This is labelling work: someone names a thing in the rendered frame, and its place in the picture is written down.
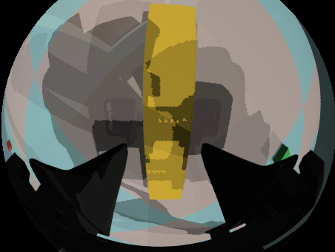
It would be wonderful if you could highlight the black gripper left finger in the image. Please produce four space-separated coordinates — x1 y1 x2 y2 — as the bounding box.
29 144 128 236

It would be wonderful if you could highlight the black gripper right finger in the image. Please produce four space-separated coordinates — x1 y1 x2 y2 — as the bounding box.
201 143 299 231

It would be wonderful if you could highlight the orange-red cube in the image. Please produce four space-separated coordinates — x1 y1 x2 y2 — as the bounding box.
6 140 12 150

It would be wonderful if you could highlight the yellow bar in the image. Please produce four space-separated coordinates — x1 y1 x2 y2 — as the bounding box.
142 4 197 200

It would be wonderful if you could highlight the green rectangular bar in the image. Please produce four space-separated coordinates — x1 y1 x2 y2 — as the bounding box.
273 145 290 164

